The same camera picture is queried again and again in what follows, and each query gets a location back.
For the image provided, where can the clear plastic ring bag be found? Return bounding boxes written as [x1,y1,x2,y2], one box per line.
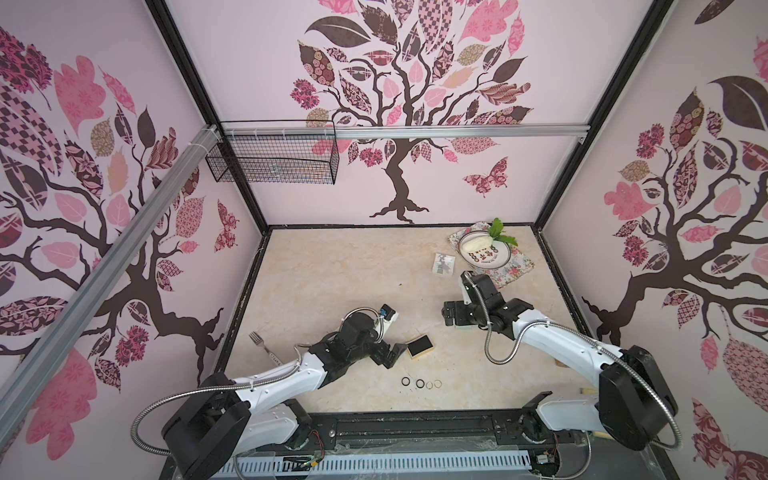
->
[432,253,456,276]

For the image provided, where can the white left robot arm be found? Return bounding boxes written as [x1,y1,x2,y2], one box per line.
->
[162,305,406,479]

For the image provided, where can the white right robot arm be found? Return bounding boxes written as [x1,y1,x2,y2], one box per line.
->
[441,271,683,451]

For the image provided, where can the white round printed plate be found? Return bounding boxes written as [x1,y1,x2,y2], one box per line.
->
[458,231,512,269]

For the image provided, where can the white toy radish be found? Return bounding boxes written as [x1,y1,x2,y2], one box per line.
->
[463,218,518,253]

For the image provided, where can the silver metal fork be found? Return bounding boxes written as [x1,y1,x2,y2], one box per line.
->
[249,331,283,366]

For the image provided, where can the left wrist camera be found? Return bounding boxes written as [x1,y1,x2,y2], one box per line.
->
[378,304,398,338]

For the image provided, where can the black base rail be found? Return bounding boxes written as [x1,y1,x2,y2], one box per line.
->
[310,408,590,453]

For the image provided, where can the white slotted cable duct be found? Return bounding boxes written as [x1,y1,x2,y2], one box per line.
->
[213,450,532,479]

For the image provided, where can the black wire basket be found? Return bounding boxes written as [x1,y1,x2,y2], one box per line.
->
[206,120,340,185]

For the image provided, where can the rear aluminium rail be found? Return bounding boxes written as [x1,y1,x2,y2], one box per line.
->
[223,124,590,140]

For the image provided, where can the aluminium rail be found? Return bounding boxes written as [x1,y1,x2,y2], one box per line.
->
[223,124,590,140]
[1,125,220,445]

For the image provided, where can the left aluminium rail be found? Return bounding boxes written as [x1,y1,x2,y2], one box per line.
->
[1,125,220,445]

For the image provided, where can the black corner frame post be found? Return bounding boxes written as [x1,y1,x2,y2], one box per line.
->
[533,0,676,232]

